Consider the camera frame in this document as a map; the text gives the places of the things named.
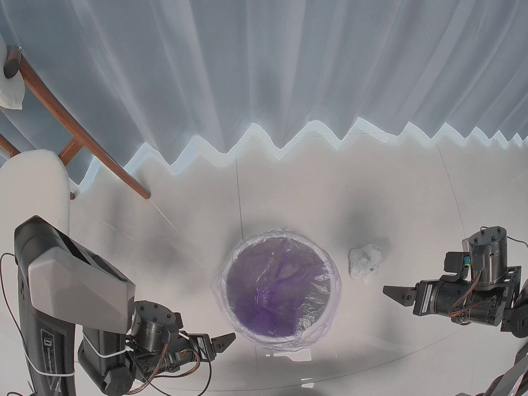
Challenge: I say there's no purple plastic bag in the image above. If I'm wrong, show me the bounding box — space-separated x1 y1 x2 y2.
210 227 344 351

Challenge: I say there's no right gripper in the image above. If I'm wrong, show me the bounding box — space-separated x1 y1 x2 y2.
383 279 476 317

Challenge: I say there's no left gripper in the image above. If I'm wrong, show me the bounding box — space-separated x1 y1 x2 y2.
162 332 237 378

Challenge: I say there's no wooden chair with white cushions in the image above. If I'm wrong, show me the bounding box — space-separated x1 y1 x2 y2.
0 35 151 259

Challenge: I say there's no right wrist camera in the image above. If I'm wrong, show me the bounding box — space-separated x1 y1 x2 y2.
443 252 472 283

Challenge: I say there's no white trash bin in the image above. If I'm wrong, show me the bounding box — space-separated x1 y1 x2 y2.
221 231 341 343

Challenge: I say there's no white curtain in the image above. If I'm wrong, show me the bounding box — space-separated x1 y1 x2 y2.
0 0 528 186

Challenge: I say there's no clear plastic wrapper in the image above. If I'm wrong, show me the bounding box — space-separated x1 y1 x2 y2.
348 244 382 281

